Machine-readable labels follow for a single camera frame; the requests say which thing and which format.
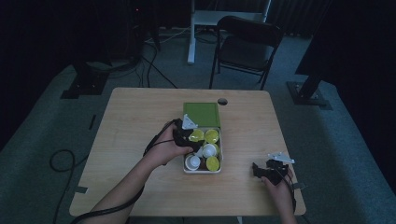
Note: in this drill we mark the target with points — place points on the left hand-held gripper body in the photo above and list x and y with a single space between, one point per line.
181 135

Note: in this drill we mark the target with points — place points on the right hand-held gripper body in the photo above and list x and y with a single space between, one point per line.
276 174

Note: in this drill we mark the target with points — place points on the white box of paint jars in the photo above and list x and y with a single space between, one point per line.
202 171

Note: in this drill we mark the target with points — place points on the green box lid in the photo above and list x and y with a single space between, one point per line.
201 113

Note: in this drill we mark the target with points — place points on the person's right hand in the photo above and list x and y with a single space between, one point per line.
281 191

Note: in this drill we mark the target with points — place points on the person's left hand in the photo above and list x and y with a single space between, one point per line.
163 149

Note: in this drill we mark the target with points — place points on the yellow lid coffee capsule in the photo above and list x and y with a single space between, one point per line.
211 136
213 163
197 135

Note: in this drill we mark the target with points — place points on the white coffee capsule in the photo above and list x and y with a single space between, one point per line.
193 162
209 150

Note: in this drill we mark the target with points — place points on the brown coffee capsule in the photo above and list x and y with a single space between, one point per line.
203 163

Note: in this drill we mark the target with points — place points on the grey tape piece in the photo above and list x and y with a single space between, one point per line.
299 186

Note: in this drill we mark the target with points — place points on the round table grommet hole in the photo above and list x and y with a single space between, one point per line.
222 101

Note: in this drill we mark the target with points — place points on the black stand base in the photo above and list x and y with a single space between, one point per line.
85 84
306 93

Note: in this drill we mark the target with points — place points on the black floor tape strip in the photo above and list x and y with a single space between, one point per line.
92 122

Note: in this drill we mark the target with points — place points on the black folding chair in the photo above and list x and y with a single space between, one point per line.
247 51

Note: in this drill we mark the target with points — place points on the dark curtain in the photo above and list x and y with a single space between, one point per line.
358 40

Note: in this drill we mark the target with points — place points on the white desk frame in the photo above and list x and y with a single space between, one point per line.
199 18

